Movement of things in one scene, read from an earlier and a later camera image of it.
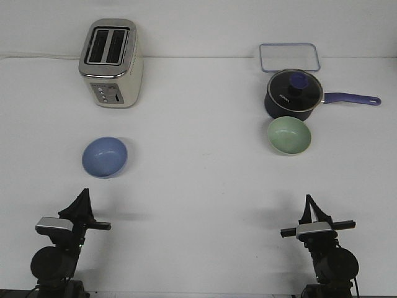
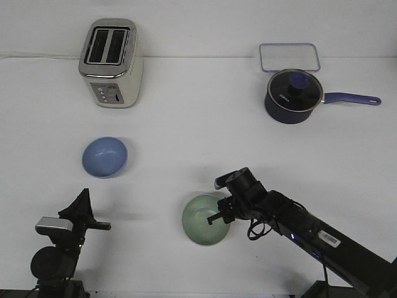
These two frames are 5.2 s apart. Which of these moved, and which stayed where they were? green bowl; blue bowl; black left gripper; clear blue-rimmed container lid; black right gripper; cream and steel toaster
Moved: green bowl; black right gripper
Stayed: clear blue-rimmed container lid; blue bowl; black left gripper; cream and steel toaster
